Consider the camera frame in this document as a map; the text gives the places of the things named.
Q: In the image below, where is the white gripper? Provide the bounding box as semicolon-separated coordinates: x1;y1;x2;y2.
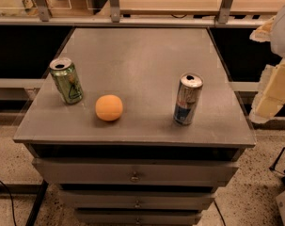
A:
249;5;285;123

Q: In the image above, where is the green soda can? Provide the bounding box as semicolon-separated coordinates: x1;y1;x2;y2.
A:
49;57;84;105

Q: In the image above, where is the blue silver energy drink can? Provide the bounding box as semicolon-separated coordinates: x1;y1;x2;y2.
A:
173;73;203;125

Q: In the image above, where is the black device on floor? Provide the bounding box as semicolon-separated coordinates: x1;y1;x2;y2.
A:
269;147;285;185

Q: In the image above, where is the orange fruit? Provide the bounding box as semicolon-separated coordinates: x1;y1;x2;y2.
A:
95;95;123;121

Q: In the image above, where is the bottom drawer with knob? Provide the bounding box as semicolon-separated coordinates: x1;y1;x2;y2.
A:
74;210;201;226

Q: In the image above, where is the drawer with knob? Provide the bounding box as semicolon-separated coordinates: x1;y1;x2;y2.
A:
60;191;214;211
74;210;201;226
32;158;238;187

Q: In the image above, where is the middle drawer with knob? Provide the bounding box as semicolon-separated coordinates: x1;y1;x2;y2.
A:
60;191;214;211

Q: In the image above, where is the top drawer with knob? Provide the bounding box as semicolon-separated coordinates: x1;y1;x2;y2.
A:
32;158;238;187

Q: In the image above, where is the black floor cable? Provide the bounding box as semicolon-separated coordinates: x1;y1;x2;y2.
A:
0;172;18;226

